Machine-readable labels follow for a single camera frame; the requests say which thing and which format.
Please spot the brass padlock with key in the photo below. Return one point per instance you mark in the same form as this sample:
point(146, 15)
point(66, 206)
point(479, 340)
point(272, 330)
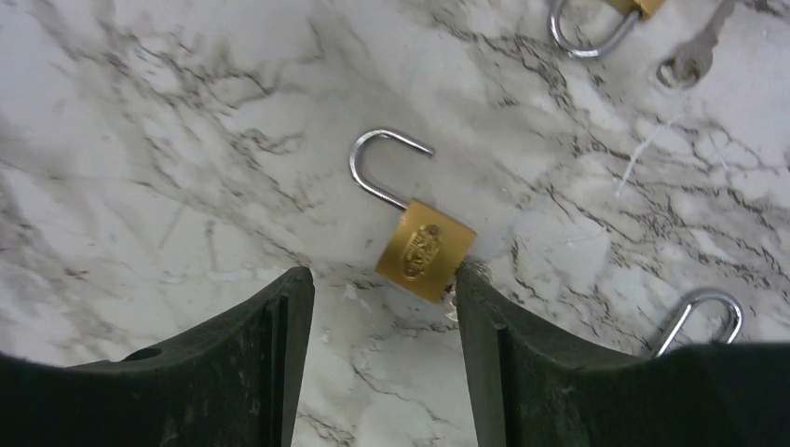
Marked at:
point(601, 43)

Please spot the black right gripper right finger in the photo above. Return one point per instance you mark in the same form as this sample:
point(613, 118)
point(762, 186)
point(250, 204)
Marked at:
point(531, 383)

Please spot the silver loose key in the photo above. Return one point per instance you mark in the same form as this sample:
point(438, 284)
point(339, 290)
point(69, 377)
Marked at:
point(693, 59)

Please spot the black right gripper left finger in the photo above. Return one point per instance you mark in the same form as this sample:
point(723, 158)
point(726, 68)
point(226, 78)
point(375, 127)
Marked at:
point(233, 380)

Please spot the small brass padlock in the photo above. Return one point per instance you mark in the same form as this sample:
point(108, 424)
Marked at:
point(704, 315)

